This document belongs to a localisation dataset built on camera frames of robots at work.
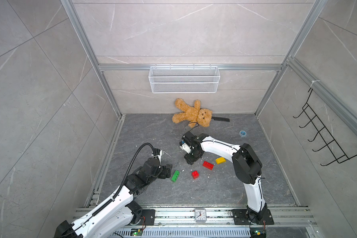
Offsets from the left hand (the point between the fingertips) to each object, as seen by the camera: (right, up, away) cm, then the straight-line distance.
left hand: (167, 163), depth 80 cm
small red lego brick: (+16, -8, +4) cm, 18 cm away
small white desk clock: (+17, -25, -7) cm, 31 cm away
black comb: (+39, +26, +36) cm, 60 cm away
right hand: (+15, -1, +13) cm, 20 cm away
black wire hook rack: (+75, +23, -7) cm, 79 cm away
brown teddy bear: (+16, +29, +31) cm, 45 cm away
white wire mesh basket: (-3, +53, +21) cm, 57 cm away
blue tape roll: (+53, +15, +27) cm, 62 cm away
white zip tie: (-5, +2, +18) cm, 19 cm away
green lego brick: (+4, -9, +6) cm, 11 cm away
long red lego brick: (+25, -4, +10) cm, 27 cm away
